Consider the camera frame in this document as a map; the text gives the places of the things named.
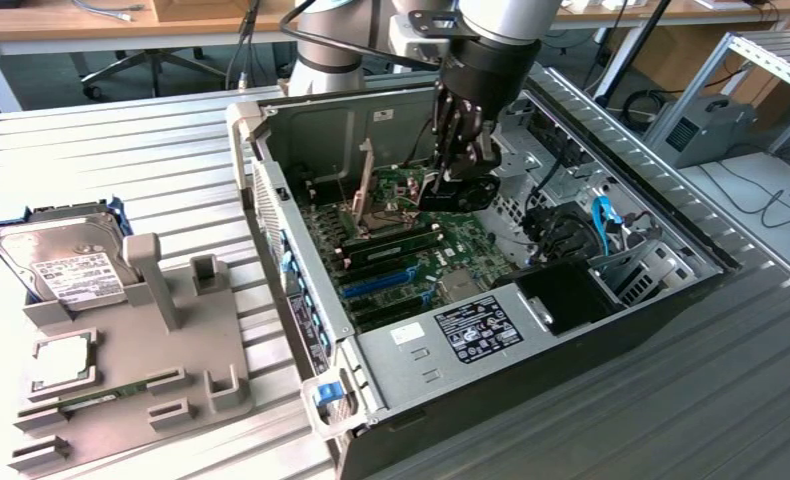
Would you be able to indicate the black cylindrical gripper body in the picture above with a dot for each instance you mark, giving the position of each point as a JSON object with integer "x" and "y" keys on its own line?
{"x": 489, "y": 70}

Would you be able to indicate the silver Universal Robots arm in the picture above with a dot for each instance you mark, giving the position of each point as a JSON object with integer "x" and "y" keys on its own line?
{"x": 329, "y": 40}

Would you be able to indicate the perforated metal drive cage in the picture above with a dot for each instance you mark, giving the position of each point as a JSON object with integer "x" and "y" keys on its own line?
{"x": 522, "y": 170}

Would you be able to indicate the green Dell motherboard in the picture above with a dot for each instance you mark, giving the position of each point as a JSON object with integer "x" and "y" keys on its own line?
{"x": 462, "y": 235}

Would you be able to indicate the CPU socket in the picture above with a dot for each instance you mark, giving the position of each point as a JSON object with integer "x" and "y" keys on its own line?
{"x": 378, "y": 223}

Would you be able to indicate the black RAM stick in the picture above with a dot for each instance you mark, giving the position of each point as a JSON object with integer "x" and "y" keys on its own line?
{"x": 389, "y": 247}

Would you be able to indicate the black stand pole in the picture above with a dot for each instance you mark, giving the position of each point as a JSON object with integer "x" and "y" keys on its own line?
{"x": 642, "y": 40}

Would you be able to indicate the silver chipset heatsink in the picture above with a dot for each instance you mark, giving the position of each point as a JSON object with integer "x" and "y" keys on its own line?
{"x": 458, "y": 286}

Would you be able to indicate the blue expansion slot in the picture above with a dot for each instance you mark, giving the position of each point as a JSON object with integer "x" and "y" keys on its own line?
{"x": 375, "y": 285}

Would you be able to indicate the black plastic shroud box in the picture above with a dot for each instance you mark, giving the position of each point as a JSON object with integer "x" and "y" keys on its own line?
{"x": 562, "y": 295}

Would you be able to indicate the grey controller box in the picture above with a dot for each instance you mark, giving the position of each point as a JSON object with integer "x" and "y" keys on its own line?
{"x": 709, "y": 135}

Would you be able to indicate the metal disk bay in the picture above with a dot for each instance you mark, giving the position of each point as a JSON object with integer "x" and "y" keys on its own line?
{"x": 642, "y": 280}

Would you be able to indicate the silver power supply with label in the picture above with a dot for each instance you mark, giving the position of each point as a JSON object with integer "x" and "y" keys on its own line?
{"x": 422, "y": 365}

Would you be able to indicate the cardboard box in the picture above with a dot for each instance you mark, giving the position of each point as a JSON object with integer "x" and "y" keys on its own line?
{"x": 191, "y": 10}

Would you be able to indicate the office chair base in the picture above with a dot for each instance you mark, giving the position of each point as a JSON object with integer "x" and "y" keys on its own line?
{"x": 155, "y": 60}

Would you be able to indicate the open black silver PC case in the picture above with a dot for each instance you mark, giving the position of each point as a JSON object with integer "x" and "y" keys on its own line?
{"x": 636, "y": 380}

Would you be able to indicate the blue case latch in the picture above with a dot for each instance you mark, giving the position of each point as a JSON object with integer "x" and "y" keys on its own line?
{"x": 326, "y": 392}

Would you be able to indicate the hard disk in blue carrier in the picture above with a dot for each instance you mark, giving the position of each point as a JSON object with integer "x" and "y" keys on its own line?
{"x": 68, "y": 265}

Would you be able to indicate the grey plastic parts rack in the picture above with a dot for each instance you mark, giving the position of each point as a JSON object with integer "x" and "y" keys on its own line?
{"x": 135, "y": 360}

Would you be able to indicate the green RAM stick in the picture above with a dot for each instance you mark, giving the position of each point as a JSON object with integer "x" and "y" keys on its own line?
{"x": 102, "y": 397}

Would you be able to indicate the silver CPU chip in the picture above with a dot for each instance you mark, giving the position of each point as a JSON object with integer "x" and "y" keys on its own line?
{"x": 62, "y": 365}

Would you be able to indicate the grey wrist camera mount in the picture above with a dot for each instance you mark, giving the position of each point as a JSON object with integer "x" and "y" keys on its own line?
{"x": 422, "y": 37}

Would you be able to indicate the wooden desk with white frame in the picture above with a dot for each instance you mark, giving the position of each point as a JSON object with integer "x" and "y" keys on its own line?
{"x": 702, "y": 17}

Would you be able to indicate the aluminium profile frame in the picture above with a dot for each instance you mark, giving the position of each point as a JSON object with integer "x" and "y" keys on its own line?
{"x": 776, "y": 55}

